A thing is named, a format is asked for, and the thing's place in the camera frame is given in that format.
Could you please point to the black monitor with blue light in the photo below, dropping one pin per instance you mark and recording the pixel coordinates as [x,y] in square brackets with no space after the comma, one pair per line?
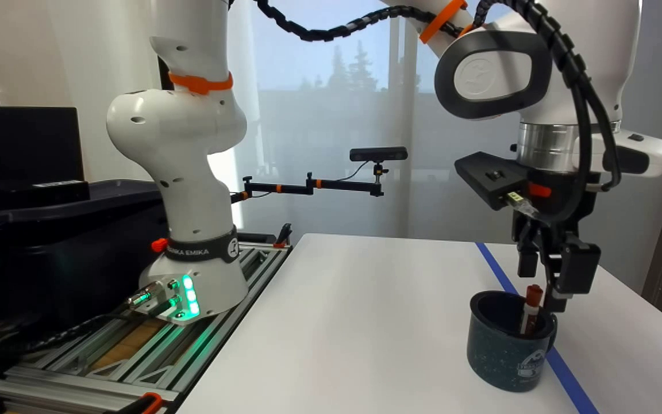
[21,145]

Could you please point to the blue tape strip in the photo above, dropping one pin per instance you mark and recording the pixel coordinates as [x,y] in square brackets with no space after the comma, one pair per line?
[499,272]

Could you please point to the dark green mug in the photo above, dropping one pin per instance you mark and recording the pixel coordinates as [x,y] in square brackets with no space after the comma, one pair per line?
[505,352]

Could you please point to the aluminium rail base frame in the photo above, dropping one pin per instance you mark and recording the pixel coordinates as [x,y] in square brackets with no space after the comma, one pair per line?
[217,345]

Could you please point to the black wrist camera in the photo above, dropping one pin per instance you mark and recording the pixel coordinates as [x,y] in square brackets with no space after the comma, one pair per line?
[493,178]

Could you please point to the orange black clamp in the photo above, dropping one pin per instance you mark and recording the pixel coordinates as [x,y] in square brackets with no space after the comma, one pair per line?
[152,404]
[284,236]

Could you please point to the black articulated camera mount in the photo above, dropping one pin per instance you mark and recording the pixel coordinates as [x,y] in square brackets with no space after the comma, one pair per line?
[308,184]

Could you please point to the black storage bin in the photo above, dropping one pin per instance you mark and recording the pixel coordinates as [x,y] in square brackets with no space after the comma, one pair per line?
[63,245]

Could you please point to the wooden plank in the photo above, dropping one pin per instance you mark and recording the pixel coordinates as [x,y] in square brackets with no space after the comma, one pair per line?
[125,345]

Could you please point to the black stereo camera bar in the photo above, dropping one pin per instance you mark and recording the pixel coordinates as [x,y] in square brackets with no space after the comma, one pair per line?
[377,154]

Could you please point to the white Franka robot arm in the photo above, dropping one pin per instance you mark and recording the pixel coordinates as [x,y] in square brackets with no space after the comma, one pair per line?
[185,145]

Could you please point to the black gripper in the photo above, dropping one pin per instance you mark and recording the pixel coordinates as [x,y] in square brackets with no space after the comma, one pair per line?
[556,217]

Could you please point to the red capped sharpie marker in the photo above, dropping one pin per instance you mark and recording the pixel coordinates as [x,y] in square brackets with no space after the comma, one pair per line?
[531,310]

